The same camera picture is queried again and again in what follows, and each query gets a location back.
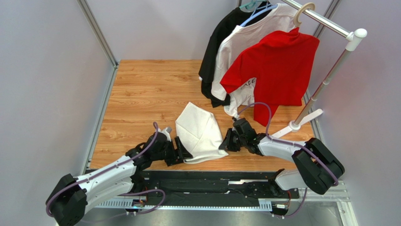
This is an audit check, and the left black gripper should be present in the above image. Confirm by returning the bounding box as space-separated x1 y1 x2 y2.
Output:
152 136 193 166

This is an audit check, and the white cloth napkin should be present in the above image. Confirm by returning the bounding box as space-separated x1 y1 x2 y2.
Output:
175 102 228 164

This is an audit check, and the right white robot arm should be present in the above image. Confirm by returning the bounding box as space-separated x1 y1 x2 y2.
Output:
219 118 345 195

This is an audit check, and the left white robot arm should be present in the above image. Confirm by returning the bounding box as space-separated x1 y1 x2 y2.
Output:
46 132 193 226

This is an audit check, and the red t-shirt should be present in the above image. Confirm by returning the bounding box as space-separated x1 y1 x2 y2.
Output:
220 28 320 126

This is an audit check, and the black t-shirt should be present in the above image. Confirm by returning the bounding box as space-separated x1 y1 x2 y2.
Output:
199 7 252 108

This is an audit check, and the white flower print t-shirt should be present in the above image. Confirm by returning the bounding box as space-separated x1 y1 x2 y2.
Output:
211 3 296 116

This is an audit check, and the blue hanger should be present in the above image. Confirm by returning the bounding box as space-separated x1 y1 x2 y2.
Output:
240 4 278 27

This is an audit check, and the teal hanger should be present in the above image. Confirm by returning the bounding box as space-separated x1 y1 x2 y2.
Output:
239 0 270 13

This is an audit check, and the wooden hanger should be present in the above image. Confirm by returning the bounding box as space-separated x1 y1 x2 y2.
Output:
293 2 315 28

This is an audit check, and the metal clothes rack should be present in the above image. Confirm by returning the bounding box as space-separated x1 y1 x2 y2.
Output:
272 0 368 138

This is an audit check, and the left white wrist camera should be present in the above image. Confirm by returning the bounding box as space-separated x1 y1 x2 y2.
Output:
161 127 173 141

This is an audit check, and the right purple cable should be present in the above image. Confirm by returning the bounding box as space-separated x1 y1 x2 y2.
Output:
233 102 339 218

